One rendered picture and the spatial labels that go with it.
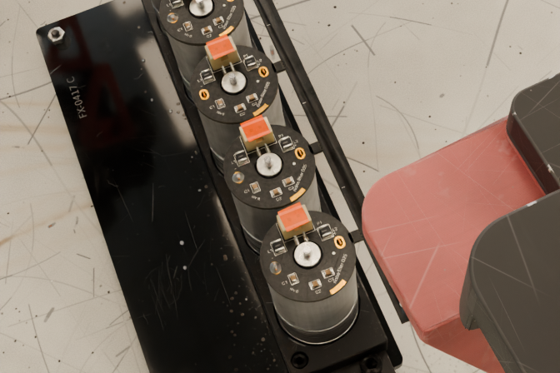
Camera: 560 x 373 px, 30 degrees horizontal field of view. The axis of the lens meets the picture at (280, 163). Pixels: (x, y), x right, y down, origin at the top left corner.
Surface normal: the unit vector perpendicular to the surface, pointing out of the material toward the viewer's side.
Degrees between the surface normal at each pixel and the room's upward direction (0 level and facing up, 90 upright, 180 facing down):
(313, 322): 90
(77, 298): 0
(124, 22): 0
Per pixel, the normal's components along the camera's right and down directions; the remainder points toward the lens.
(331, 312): 0.40, 0.81
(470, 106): -0.09, -0.43
